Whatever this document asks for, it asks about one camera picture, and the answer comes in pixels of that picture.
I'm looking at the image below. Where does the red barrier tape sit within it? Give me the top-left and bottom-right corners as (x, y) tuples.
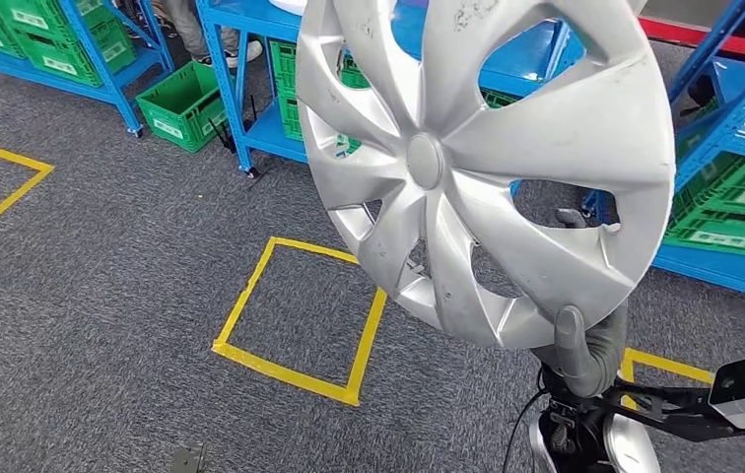
(637, 16), (745, 61)

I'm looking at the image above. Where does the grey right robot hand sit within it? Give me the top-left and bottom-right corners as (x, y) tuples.
(532, 207), (630, 401)

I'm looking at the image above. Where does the silver wheel hubcap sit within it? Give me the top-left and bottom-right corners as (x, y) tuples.
(295, 0), (677, 352)

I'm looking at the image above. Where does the person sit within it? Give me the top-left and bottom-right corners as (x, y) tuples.
(150, 0), (264, 70)

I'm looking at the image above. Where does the black right wrist camera bracket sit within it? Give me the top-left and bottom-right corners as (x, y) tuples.
(590, 378), (745, 443)

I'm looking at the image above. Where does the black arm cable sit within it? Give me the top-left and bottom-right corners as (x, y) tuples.
(502, 384), (549, 473)

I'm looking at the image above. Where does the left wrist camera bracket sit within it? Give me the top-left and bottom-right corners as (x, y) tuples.
(169, 443), (207, 473)

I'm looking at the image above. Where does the open green plastic crate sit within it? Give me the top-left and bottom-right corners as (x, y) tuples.
(135, 60), (231, 155)

